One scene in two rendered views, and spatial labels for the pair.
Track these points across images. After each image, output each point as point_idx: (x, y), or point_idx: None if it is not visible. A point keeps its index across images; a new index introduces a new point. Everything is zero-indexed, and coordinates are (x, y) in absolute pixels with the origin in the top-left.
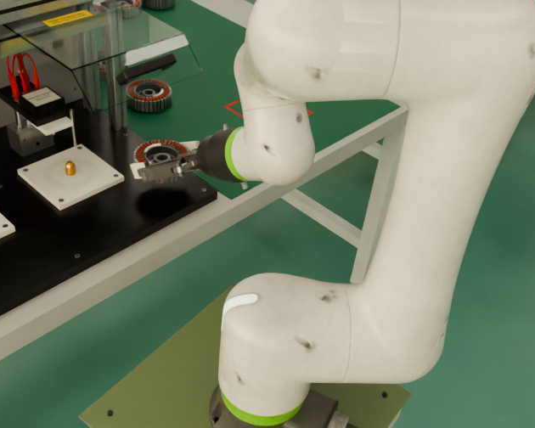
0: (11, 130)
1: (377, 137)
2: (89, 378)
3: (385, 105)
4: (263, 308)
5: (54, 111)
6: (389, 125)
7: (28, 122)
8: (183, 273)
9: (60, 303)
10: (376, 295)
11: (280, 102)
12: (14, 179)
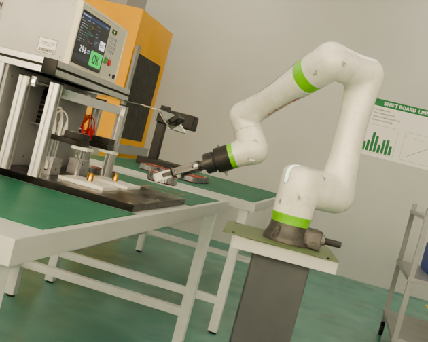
0: (74, 159)
1: (217, 211)
2: None
3: (212, 199)
4: (305, 166)
5: (111, 145)
6: (219, 206)
7: (81, 157)
8: (59, 341)
9: (166, 212)
10: (337, 164)
11: (258, 124)
12: None
